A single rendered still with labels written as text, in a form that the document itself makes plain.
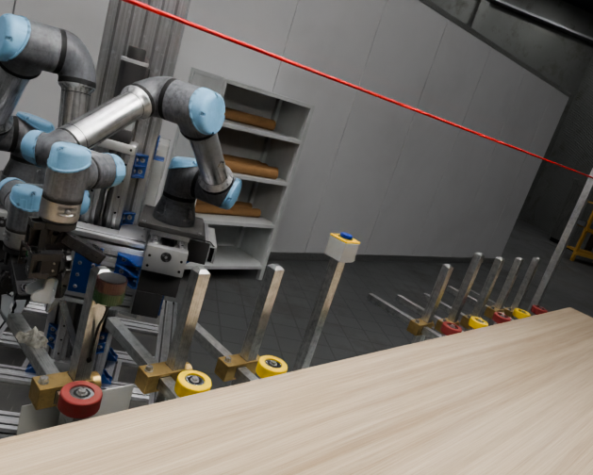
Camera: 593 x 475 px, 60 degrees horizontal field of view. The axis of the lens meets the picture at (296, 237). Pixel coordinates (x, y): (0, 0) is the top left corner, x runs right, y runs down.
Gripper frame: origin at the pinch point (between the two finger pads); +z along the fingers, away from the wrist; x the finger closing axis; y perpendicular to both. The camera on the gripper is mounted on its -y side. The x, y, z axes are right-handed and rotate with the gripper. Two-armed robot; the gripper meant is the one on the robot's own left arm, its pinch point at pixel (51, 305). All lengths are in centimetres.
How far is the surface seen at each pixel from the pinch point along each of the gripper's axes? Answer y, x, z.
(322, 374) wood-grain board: -63, 29, 11
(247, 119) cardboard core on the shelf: -220, -224, -29
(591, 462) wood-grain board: -113, 87, 10
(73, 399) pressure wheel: 1.0, 19.6, 9.8
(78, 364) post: -3.8, 9.7, 9.1
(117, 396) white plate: -17.4, 5.8, 23.0
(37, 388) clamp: 3.6, 9.1, 14.1
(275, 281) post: -55, 10, -8
